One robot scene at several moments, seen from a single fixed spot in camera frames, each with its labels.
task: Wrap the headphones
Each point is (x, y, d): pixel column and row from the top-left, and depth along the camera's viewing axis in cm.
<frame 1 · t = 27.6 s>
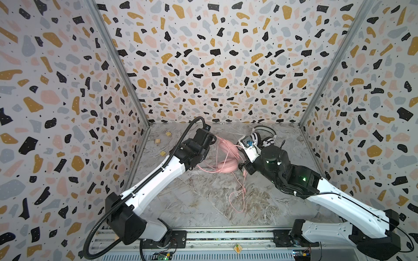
left hand: (197, 141, 77), fingers closed
right hand: (241, 147, 64), fingers closed
wooden letter block: (168, 134, 119), on the table

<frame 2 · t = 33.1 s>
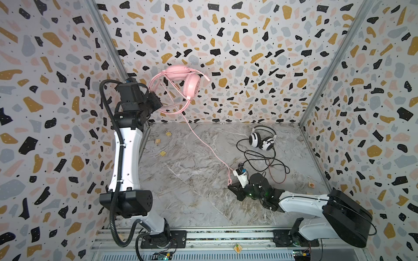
left hand: (158, 93, 69), fingers closed
right hand: (226, 184, 81), fingers closed
the named things where they were.

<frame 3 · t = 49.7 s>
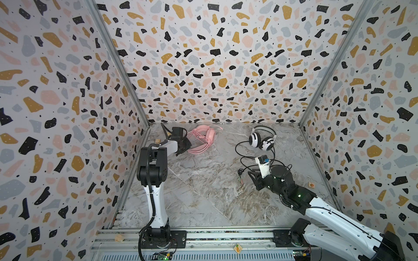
left hand: (189, 141, 106), fingers closed
right hand: (249, 169, 76), fingers open
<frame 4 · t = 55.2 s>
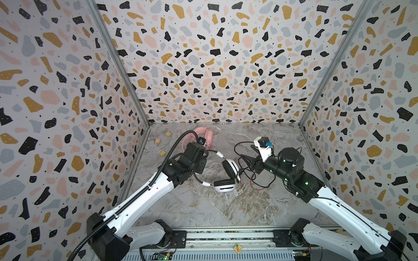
left hand: (199, 155, 75), fingers closed
right hand: (245, 149, 67), fingers open
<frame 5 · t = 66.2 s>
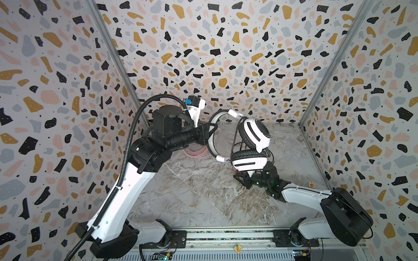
left hand: (217, 123, 54), fingers closed
right hand: (234, 172, 83), fingers open
